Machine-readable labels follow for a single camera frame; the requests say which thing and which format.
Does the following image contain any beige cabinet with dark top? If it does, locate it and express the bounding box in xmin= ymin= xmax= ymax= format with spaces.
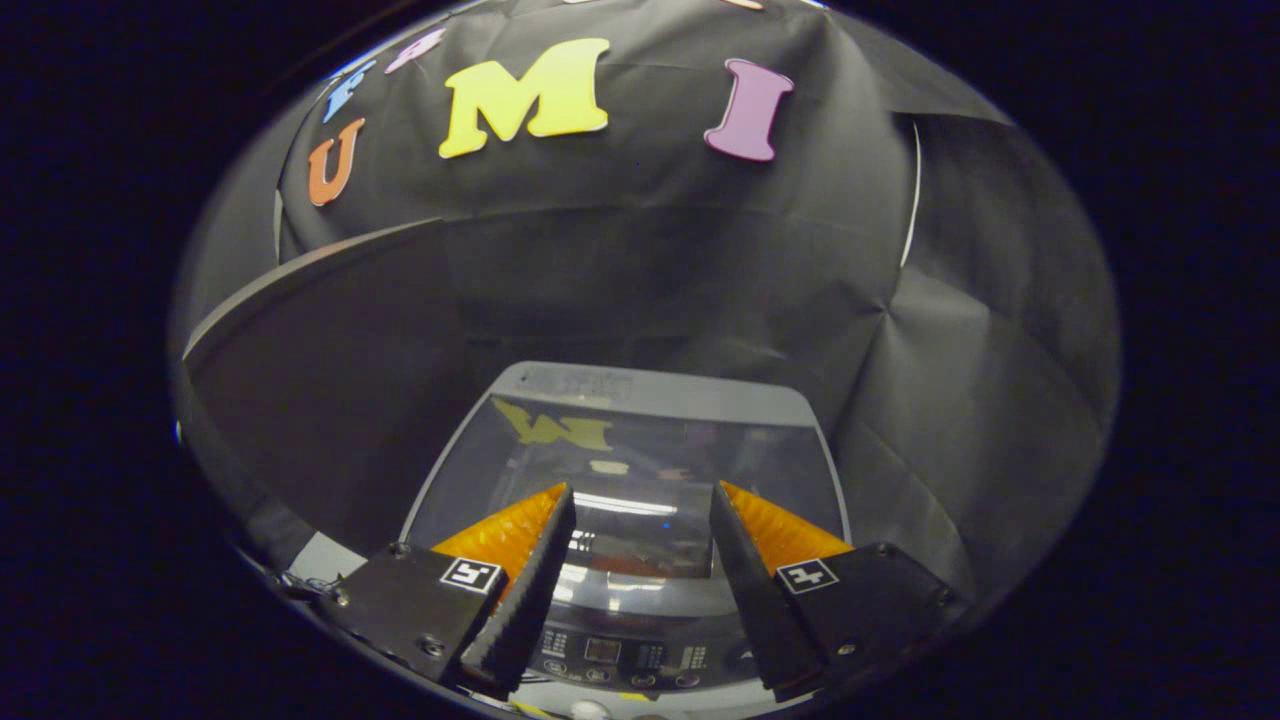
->
xmin=178 ymin=215 xmax=501 ymax=561

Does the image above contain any grey washing machine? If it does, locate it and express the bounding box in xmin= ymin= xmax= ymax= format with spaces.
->
xmin=395 ymin=362 xmax=856 ymax=716

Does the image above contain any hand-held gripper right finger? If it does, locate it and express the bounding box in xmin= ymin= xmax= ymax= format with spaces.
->
xmin=710 ymin=480 xmax=958 ymax=703

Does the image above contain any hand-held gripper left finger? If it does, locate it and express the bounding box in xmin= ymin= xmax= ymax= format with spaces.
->
xmin=318 ymin=482 xmax=578 ymax=699

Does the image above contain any dark washing machine lid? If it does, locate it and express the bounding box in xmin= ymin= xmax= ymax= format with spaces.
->
xmin=400 ymin=362 xmax=851 ymax=586

